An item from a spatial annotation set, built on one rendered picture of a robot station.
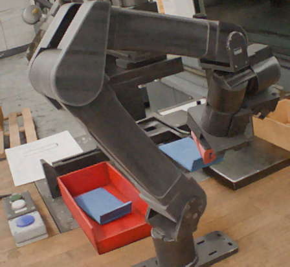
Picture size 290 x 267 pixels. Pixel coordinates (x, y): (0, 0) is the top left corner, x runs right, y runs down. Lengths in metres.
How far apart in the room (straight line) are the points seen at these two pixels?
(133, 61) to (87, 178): 0.27
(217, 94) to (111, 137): 0.20
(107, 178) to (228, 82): 0.45
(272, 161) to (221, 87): 0.35
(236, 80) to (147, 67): 0.34
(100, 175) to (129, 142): 0.45
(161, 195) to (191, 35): 0.22
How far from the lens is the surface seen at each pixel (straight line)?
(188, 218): 0.67
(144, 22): 0.58
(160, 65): 1.01
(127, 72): 0.99
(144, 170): 0.61
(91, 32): 0.52
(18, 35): 10.23
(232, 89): 0.69
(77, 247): 0.86
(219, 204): 0.90
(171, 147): 0.94
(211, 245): 0.77
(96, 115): 0.55
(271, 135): 1.09
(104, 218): 0.89
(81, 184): 1.02
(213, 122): 0.73
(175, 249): 0.70
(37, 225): 0.91
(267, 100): 0.77
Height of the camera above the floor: 1.36
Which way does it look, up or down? 19 degrees down
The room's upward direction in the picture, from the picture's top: 11 degrees counter-clockwise
